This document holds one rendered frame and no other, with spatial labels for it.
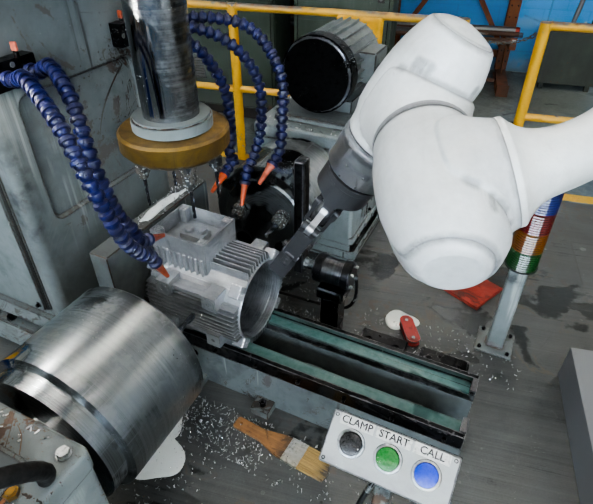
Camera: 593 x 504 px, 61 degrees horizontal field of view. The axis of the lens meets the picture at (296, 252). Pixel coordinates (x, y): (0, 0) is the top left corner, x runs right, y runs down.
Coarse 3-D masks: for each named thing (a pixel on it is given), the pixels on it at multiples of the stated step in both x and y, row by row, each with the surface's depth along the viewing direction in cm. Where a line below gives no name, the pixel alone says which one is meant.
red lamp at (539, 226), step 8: (536, 216) 92; (544, 216) 92; (552, 216) 92; (528, 224) 94; (536, 224) 93; (544, 224) 93; (552, 224) 94; (528, 232) 95; (536, 232) 94; (544, 232) 94
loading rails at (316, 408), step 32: (288, 320) 105; (224, 352) 99; (256, 352) 98; (288, 352) 107; (320, 352) 102; (352, 352) 98; (384, 352) 98; (224, 384) 106; (256, 384) 101; (288, 384) 96; (320, 384) 91; (352, 384) 92; (384, 384) 99; (416, 384) 95; (448, 384) 92; (320, 416) 97; (384, 416) 88; (416, 416) 86; (448, 416) 87; (448, 448) 85
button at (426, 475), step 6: (426, 462) 63; (420, 468) 63; (426, 468) 63; (432, 468) 63; (414, 474) 63; (420, 474) 63; (426, 474) 62; (432, 474) 62; (438, 474) 62; (420, 480) 62; (426, 480) 62; (432, 480) 62; (426, 486) 62; (432, 486) 62
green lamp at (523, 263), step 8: (512, 248) 99; (512, 256) 100; (520, 256) 98; (528, 256) 97; (536, 256) 97; (512, 264) 100; (520, 264) 99; (528, 264) 98; (536, 264) 99; (528, 272) 100
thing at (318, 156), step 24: (288, 144) 116; (312, 144) 120; (240, 168) 110; (264, 168) 107; (288, 168) 108; (312, 168) 112; (240, 192) 112; (264, 192) 109; (288, 192) 107; (312, 192) 109; (240, 216) 112; (264, 216) 113; (288, 216) 109; (240, 240) 120; (264, 240) 117; (288, 240) 114
